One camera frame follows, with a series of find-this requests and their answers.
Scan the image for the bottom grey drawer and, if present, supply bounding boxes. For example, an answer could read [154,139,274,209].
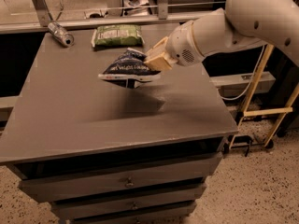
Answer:
[71,201,196,224]

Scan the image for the grey drawer cabinet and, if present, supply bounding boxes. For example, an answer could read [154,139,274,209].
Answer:
[0,22,240,224]

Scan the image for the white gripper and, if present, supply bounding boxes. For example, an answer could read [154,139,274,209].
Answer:
[145,21,204,71]

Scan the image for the white cable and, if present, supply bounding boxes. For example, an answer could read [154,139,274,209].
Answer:
[220,44,266,102]

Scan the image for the top grey drawer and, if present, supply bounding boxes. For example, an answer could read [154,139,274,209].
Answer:
[19,152,222,203]

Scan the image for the green jalapeno chip bag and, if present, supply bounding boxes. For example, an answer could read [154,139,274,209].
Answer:
[92,24,144,48]

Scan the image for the grey metal railing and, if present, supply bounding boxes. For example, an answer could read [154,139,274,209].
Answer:
[0,0,225,33]

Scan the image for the blue vinegar chip bag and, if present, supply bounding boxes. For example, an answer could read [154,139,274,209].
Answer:
[98,48,160,89]

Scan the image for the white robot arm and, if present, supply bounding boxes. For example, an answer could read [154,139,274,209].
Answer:
[145,0,299,71]

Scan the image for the middle grey drawer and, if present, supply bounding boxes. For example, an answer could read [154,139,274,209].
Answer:
[52,183,206,219]

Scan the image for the grey drawer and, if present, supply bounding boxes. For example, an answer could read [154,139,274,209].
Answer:
[52,183,206,219]
[71,201,196,224]
[19,152,222,203]

